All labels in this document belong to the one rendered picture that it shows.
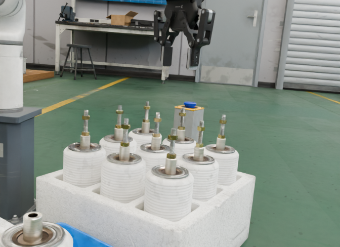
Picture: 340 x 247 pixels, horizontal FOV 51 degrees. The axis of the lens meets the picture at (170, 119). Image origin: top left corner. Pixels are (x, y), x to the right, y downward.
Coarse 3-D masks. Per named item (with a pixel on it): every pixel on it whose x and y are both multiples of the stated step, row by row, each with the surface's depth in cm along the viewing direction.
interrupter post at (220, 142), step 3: (219, 138) 90; (225, 138) 90; (219, 141) 90; (222, 141) 89; (225, 141) 90; (216, 144) 91; (219, 144) 90; (222, 144) 90; (216, 147) 91; (219, 147) 90; (222, 147) 90; (222, 150) 90
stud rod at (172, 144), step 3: (171, 129) 69; (174, 129) 69; (171, 132) 69; (174, 132) 69; (174, 135) 69; (171, 141) 70; (174, 141) 70; (171, 144) 70; (174, 144) 70; (171, 147) 70; (174, 147) 70; (171, 150) 70; (174, 150) 70; (171, 153) 70
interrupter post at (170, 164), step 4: (168, 160) 70; (172, 160) 70; (176, 160) 70; (168, 164) 70; (172, 164) 70; (176, 164) 71; (168, 168) 70; (172, 168) 70; (168, 172) 70; (172, 172) 70
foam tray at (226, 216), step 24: (48, 192) 81; (72, 192) 76; (96, 192) 79; (144, 192) 82; (216, 192) 85; (240, 192) 86; (48, 216) 82; (72, 216) 77; (96, 216) 73; (120, 216) 69; (144, 216) 67; (192, 216) 69; (216, 216) 75; (240, 216) 89; (120, 240) 70; (144, 240) 67; (168, 240) 64; (192, 240) 67; (216, 240) 78; (240, 240) 93
